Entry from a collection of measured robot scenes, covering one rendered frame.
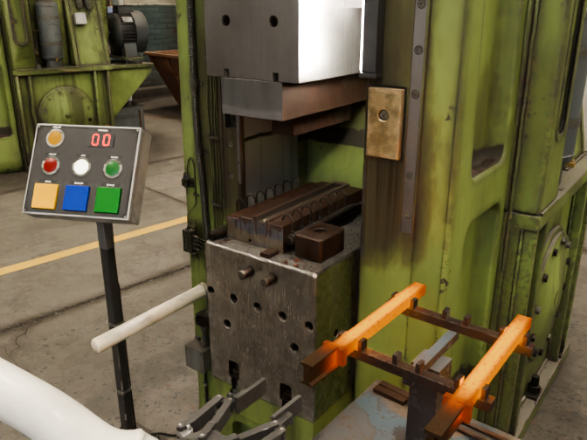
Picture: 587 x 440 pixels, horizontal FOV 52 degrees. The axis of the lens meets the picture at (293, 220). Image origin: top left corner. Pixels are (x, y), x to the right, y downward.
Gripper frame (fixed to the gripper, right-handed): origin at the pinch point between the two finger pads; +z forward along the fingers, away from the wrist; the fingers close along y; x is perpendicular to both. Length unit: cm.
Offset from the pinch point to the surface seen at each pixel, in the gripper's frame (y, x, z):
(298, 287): -31, -7, 47
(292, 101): -41, 37, 57
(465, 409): 25.8, 0.6, 16.8
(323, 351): -0.1, 2.1, 14.8
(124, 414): -104, -78, 41
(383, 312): 0.1, 1.1, 35.8
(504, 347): 24.3, 1.0, 38.0
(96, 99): -471, -30, 290
